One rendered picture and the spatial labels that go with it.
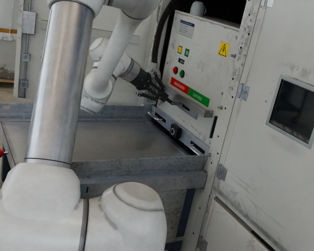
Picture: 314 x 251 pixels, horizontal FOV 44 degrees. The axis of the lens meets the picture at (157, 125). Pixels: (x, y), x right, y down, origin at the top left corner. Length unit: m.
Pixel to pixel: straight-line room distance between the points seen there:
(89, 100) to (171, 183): 0.42
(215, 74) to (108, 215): 0.90
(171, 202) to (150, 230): 0.73
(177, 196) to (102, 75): 0.55
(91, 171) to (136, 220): 0.56
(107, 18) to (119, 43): 0.68
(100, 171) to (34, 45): 0.84
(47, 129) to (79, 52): 0.19
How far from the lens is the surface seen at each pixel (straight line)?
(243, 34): 1.39
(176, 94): 1.72
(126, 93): 2.01
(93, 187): 1.32
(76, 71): 0.89
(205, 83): 1.61
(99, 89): 1.41
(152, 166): 1.41
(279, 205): 1.24
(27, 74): 2.00
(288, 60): 1.20
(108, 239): 0.80
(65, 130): 0.85
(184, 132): 1.71
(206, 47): 1.62
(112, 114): 1.90
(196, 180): 1.51
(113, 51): 1.28
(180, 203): 1.56
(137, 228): 0.80
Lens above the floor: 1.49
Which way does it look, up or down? 20 degrees down
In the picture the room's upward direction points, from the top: 11 degrees clockwise
